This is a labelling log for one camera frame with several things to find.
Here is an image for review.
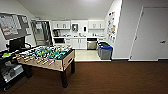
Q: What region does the stainless steel refrigerator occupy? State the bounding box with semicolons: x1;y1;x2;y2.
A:
31;19;53;47

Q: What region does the white door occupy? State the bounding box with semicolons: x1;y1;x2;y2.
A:
128;6;168;62

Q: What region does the black monitor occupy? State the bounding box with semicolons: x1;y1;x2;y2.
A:
7;37;28;53

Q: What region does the black wheeled cart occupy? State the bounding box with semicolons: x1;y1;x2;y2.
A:
0;50;28;92

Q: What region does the foosball table with wooden handles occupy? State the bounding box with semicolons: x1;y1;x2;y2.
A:
14;44;76;89

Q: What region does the large multicolour wall poster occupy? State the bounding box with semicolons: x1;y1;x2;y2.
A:
107;10;116;44

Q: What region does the black built-in microwave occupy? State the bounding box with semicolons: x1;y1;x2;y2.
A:
53;37;66;45

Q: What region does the white drawer unit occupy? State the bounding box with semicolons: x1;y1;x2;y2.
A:
64;37;72;48

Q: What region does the black coffee machine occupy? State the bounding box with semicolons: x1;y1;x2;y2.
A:
52;29;61;38

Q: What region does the dark door handle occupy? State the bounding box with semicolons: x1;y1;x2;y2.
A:
159;39;167;45

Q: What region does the grey bin with blue lid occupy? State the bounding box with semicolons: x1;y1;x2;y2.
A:
99;45;114;61

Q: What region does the stainless steel dishwasher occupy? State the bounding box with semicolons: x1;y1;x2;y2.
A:
86;37;99;51

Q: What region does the white two-door base cabinet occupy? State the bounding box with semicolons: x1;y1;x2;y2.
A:
70;37;88;51

